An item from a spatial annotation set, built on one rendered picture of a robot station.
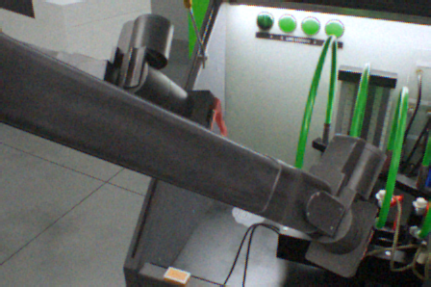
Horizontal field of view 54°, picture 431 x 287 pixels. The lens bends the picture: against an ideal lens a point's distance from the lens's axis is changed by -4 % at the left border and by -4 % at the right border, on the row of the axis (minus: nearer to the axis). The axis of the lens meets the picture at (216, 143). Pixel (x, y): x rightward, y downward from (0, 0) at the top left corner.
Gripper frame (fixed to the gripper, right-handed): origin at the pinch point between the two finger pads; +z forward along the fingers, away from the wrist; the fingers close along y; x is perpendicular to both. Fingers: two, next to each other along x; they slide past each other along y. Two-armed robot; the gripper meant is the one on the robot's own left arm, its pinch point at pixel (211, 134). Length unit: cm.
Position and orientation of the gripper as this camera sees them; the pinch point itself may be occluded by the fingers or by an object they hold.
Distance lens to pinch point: 71.9
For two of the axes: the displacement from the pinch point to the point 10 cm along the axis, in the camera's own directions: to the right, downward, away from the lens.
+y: -8.2, -0.4, 5.7
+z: 5.2, 3.7, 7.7
